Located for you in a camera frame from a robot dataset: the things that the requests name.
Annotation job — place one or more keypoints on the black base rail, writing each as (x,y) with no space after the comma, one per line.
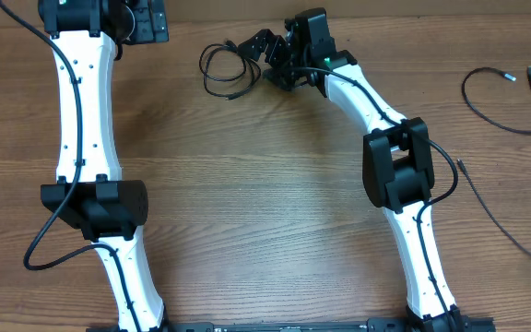
(371,325)

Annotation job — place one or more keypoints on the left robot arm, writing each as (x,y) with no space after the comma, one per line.
(89,193)

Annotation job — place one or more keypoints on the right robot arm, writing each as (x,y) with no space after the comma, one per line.
(397,169)

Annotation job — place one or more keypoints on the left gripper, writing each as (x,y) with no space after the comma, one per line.
(145,31)

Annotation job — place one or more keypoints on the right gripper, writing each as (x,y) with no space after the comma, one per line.
(262,41)

